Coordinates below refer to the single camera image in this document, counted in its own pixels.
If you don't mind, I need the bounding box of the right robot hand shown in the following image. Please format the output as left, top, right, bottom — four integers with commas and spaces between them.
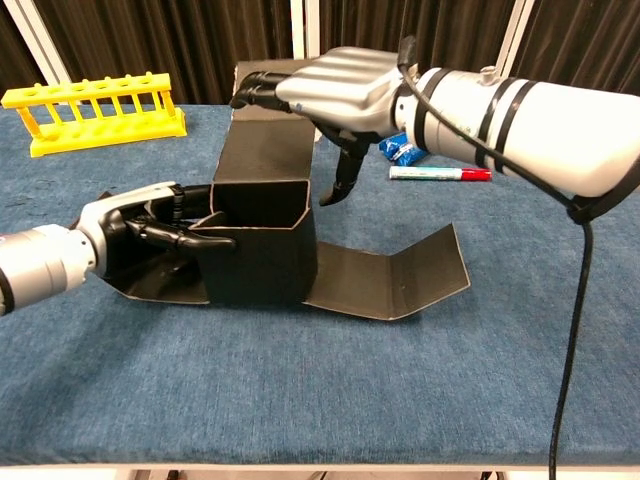
228, 47, 409, 207

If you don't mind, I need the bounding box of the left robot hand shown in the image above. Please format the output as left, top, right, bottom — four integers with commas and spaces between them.
77, 180, 237, 281

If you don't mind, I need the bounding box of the black folding cardboard box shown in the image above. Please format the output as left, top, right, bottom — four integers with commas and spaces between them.
102, 59, 472, 321

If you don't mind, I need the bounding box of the blue snack packet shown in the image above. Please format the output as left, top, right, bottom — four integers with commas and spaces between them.
377, 133, 419, 167

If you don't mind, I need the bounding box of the black pleated curtain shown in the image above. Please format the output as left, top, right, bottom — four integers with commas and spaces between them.
504, 0, 640, 96
34, 0, 296, 105
319, 0, 516, 76
0, 9, 49, 101

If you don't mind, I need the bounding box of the yellow test tube rack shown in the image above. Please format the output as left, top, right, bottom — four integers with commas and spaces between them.
0, 72, 189, 158

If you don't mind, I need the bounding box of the white marker with red cap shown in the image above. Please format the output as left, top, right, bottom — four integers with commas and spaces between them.
388, 166, 494, 182

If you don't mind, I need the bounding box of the blue table cloth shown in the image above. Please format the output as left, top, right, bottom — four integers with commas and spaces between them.
0, 103, 640, 466

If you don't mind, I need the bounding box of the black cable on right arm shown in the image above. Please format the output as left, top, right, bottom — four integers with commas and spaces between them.
397, 34, 640, 480

